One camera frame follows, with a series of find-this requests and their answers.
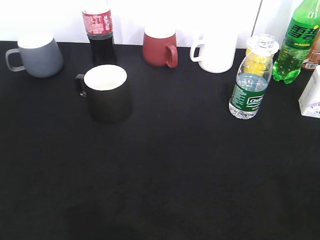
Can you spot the black ceramic mug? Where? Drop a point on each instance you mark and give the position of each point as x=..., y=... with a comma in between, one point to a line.
x=107, y=93

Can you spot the clear water bottle green label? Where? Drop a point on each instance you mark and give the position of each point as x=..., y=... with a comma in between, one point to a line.
x=253, y=78

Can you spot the yellow paper cup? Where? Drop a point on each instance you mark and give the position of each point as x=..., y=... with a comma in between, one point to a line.
x=251, y=48

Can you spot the red ceramic mug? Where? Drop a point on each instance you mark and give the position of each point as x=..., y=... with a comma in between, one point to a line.
x=160, y=45

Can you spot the white ceramic mug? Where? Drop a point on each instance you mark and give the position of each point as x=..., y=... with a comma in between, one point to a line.
x=215, y=52

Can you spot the cola bottle red label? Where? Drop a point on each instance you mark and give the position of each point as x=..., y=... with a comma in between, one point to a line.
x=98, y=25

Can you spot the grey ceramic mug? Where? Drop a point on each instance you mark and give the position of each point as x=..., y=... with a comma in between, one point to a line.
x=39, y=53

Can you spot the white milk carton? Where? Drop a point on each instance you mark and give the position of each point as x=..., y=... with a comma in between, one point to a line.
x=309, y=101

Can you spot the orange drink bottle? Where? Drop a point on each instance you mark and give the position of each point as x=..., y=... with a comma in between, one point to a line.
x=313, y=57

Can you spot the green soda bottle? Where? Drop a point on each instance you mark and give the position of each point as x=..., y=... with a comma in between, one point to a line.
x=301, y=33

